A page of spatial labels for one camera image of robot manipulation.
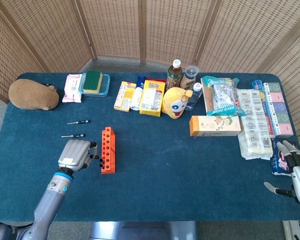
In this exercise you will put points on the small yellow carton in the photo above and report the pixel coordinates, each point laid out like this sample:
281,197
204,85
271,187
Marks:
123,97

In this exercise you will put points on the white tissue packet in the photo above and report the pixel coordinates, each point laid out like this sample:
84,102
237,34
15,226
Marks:
72,90

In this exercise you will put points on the long white tissue pack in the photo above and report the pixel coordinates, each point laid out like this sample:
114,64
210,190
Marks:
255,125

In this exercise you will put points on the dark blue snack pack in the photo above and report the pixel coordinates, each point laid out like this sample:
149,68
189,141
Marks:
280,162

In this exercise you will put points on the left robot hand silver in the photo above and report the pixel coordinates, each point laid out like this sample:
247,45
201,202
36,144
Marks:
73,152

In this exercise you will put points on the clear lidded drink cup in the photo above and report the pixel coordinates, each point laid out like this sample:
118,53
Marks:
188,78

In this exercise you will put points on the orange screwdriver rack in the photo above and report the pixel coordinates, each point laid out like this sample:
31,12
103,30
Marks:
111,150

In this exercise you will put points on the blue wrapped package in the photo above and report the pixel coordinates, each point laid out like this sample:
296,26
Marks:
258,86

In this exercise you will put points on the green tea bottle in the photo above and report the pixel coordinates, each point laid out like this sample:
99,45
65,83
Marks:
173,76

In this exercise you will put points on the white bottle blue cap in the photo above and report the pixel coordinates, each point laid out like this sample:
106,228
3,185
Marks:
137,97

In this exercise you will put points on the multicolour boxed pack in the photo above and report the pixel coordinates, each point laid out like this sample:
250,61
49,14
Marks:
280,110

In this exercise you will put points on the blue table cloth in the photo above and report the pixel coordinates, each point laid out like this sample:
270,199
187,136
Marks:
165,162

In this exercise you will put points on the brown plush capybara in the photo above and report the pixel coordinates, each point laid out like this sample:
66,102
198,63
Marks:
30,95

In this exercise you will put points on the yellow green sponge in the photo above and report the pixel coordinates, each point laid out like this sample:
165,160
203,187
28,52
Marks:
93,81

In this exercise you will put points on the teal snack bag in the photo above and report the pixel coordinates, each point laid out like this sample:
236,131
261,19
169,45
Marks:
222,100

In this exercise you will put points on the yellow plush toy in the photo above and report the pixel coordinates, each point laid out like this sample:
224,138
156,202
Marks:
173,102

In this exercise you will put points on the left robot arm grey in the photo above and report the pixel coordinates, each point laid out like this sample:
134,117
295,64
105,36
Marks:
51,197

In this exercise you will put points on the clear water bottle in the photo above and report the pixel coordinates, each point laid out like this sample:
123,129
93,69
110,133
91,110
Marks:
195,96

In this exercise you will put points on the orange white long carton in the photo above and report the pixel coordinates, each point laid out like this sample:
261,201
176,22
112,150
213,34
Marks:
215,126

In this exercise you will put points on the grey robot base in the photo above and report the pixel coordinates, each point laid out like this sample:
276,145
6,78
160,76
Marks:
140,231

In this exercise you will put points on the clear container blue lid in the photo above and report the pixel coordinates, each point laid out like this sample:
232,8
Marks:
105,86

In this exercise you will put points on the wicker folding screen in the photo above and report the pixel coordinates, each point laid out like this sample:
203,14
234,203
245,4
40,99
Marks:
115,25

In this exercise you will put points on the yellow snack bag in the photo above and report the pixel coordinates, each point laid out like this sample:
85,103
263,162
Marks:
151,97

